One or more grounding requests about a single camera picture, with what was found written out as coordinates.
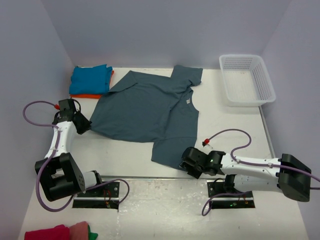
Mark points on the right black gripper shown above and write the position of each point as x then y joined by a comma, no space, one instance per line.
196,174

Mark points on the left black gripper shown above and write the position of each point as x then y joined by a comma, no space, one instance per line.
86,126

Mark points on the grey-blue t-shirt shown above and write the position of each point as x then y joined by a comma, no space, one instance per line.
149,108

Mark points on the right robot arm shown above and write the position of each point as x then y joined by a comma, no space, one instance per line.
286,175

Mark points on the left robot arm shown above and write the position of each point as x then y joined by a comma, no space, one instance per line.
62,177

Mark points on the folded orange t-shirt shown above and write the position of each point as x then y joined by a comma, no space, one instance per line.
87,96

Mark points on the folded blue t-shirt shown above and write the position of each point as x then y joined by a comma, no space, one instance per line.
103,67

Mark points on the white plastic basket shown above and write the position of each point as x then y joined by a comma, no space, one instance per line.
246,80

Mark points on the pink folded cloth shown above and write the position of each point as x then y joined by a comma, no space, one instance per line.
79,231

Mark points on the magenta folded cloth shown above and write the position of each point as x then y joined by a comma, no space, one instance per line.
59,232

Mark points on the green cloth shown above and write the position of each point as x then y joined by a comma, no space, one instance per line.
92,235

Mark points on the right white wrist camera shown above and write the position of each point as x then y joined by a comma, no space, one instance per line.
206,144

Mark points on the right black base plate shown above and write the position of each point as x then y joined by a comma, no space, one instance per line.
216,186

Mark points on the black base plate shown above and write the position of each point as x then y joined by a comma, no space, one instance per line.
105,197
216,186

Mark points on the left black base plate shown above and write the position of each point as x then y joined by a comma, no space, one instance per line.
105,197

